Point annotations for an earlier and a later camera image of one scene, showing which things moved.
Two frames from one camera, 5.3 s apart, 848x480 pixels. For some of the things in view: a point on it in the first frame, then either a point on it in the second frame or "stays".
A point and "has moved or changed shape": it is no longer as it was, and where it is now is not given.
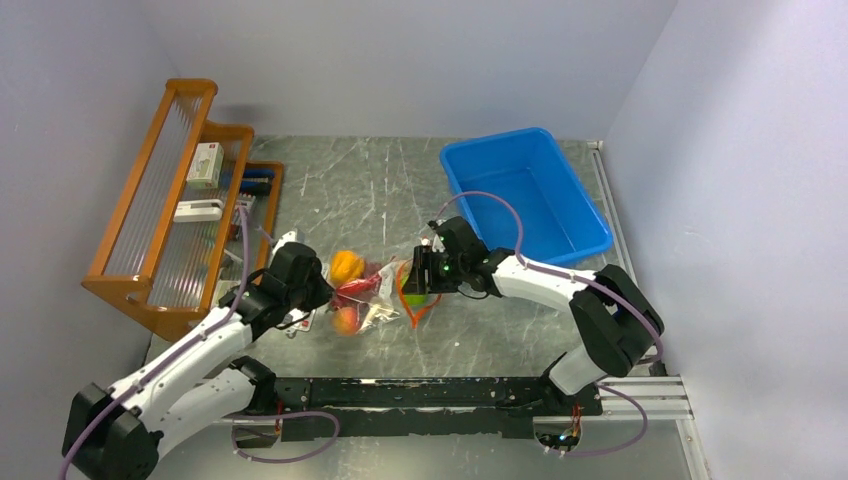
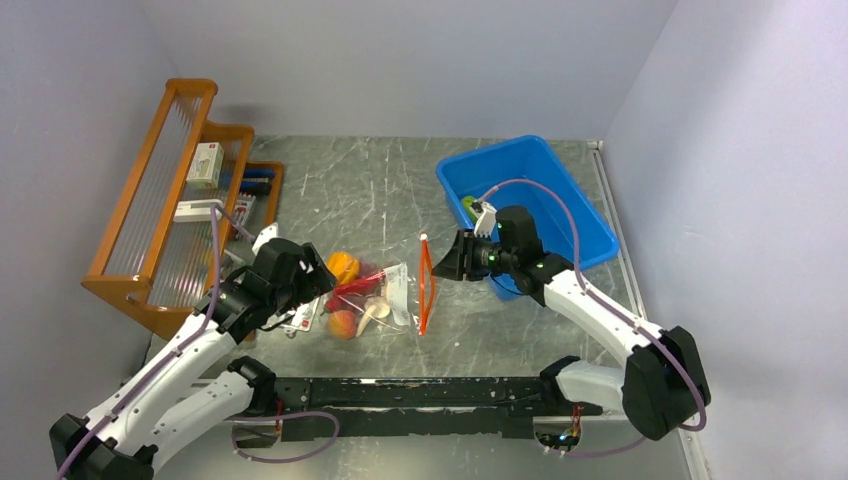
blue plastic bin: (559, 220) has moved or changed shape
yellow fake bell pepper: (345, 265) stays
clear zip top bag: (363, 292) has moved or changed shape
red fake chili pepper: (360, 287) stays
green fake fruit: (416, 299) → (466, 202)
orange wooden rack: (195, 218) stays
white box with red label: (205, 169) stays
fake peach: (345, 321) stays
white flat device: (198, 210) stays
